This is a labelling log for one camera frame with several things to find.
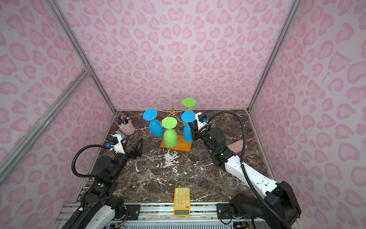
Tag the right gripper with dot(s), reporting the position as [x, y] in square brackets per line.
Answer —
[195, 133]

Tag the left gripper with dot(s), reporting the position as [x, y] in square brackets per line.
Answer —
[136, 152]

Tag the blue wine glass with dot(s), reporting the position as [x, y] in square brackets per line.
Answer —
[187, 118]
[154, 125]

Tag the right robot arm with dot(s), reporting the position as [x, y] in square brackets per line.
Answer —
[274, 202]

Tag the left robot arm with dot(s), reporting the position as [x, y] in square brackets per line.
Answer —
[98, 205]

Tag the orange wooden rack base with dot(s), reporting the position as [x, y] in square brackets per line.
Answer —
[182, 146]

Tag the front green wine glass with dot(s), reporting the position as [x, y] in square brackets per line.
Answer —
[170, 135]

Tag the green wine glass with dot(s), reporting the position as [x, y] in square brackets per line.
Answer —
[170, 135]
[189, 103]

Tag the back green wine glass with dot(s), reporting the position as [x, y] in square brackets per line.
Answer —
[189, 103]

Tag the cream and blue stapler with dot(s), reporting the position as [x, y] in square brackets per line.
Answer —
[121, 135]

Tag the pink metal pen bucket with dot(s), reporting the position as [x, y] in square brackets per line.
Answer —
[125, 125]

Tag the pink case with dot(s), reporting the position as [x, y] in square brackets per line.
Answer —
[236, 147]

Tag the yellow calculator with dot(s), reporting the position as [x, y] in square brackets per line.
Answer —
[182, 202]

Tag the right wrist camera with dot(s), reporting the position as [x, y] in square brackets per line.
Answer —
[201, 119]

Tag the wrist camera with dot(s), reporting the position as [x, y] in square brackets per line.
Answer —
[201, 119]
[118, 143]

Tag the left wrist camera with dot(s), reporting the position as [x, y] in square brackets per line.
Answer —
[118, 143]

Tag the gold wire glass rack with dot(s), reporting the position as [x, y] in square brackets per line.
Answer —
[172, 110]

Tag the aluminium front rail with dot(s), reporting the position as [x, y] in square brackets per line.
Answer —
[163, 215]

